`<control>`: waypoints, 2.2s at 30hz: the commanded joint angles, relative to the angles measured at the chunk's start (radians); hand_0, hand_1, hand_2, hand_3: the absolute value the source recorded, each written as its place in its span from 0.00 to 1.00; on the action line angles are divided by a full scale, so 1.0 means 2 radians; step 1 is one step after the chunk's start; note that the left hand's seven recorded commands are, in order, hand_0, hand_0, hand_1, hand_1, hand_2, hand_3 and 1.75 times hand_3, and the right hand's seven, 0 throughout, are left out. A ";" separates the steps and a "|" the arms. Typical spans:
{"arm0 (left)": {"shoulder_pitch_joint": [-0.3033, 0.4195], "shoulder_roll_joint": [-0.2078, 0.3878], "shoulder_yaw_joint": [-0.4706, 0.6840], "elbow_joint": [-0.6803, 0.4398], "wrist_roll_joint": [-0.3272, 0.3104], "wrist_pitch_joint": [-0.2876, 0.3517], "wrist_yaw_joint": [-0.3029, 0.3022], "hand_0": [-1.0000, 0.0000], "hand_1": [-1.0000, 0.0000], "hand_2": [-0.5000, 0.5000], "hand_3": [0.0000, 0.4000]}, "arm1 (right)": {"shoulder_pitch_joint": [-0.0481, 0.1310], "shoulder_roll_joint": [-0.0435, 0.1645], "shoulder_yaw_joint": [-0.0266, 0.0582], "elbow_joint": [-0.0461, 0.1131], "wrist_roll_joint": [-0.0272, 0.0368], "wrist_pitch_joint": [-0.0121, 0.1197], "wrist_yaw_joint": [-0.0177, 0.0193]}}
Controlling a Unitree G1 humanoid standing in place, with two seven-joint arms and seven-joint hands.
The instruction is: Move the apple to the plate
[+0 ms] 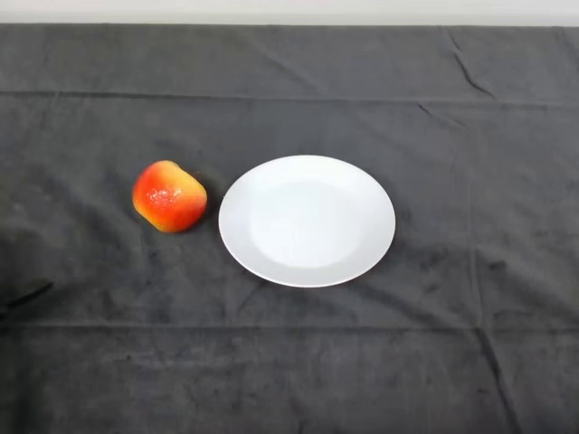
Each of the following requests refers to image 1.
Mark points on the red yellow apple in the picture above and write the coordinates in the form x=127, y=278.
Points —
x=169, y=199

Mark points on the white round plate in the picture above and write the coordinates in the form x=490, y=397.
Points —
x=312, y=226

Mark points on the black table cloth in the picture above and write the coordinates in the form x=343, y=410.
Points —
x=452, y=352

